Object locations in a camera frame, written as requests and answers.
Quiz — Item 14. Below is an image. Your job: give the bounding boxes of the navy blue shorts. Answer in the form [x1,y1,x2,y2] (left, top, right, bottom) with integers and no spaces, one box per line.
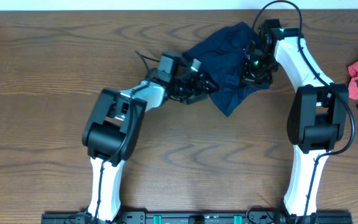
[182,22,270,116]

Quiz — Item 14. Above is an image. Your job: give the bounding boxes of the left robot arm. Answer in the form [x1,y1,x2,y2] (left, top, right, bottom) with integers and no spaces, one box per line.
[81,51,219,223]

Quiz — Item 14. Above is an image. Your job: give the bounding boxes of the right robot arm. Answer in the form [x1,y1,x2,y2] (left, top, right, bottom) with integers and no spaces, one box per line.
[241,19,349,223]

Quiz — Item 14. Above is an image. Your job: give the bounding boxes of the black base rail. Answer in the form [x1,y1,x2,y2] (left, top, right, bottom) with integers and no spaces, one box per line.
[41,210,354,224]

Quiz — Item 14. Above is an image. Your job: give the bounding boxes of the red garment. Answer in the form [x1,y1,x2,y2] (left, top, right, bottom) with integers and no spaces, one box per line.
[347,61,358,100]

